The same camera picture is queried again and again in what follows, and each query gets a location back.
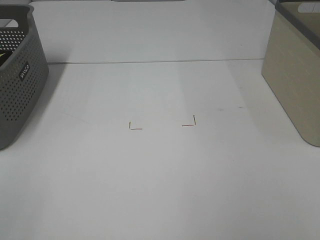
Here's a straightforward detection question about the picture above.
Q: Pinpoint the beige plastic basket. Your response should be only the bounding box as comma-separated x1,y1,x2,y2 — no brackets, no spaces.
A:
261,0,320,147

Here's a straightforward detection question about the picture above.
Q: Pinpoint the grey perforated plastic basket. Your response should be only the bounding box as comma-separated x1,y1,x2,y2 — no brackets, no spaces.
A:
0,4,49,149

